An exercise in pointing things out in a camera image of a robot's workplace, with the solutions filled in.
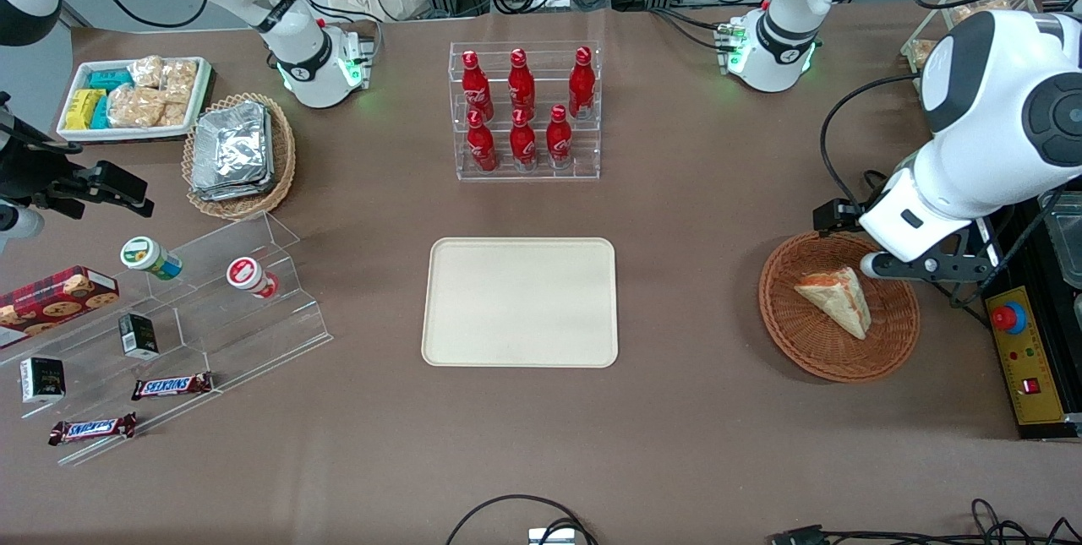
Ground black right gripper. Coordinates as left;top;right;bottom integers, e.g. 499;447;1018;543
0;93;87;221

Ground triangular sandwich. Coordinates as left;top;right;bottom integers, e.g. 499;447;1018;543
793;267;872;341

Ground white rectangular snack tray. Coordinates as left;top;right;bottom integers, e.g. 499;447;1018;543
56;57;212;144

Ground brown round wicker basket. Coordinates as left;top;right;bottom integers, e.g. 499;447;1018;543
758;231;921;384

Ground light oval wicker basket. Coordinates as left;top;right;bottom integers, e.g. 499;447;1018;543
182;92;297;221

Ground beige rectangular tray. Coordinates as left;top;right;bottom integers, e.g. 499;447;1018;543
421;237;619;369

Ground red emergency stop button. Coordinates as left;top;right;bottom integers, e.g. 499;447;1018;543
991;302;1027;335

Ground black wrist connector block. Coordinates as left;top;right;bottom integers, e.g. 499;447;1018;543
813;198;864;234
83;160;156;219

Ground yellow snack packet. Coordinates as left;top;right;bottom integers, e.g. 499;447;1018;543
64;89;107;132

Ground clear plastic container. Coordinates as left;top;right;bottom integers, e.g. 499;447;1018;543
1041;190;1082;291

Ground red tartan cookie box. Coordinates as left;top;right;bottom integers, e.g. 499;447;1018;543
0;265;121;352

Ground green lid cup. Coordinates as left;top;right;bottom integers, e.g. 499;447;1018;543
120;236;183;282

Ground black control box yellow panel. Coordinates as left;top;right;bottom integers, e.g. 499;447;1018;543
981;190;1082;442

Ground small black carton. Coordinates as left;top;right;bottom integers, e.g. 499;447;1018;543
117;313;161;361
19;356;67;405

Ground silver foil pack stack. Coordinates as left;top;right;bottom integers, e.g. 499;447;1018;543
190;101;276;204

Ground clear acrylic stepped shelf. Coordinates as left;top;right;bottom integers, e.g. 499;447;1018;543
0;211;334;468

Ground red lid cup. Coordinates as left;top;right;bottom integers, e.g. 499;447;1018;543
226;256;281;301

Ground brown Snickers bar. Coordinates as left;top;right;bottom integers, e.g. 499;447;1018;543
131;372;215;402
48;412;138;447

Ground red cola bottle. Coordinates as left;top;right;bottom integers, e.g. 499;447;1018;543
466;110;499;174
545;105;574;171
461;50;495;122
508;48;537;120
567;46;597;121
509;108;538;172

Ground clear acrylic bottle rack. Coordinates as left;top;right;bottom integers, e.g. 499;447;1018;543
449;41;602;183

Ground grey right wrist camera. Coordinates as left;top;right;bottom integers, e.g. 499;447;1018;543
0;200;45;253

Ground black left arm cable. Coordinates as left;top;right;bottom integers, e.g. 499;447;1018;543
818;72;924;208

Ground white wire rack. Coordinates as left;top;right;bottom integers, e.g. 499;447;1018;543
899;0;1042;74

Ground black tangled cables with connector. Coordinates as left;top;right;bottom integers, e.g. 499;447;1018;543
768;498;1082;545

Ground black looped cable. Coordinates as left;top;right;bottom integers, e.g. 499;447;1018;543
445;493;599;545

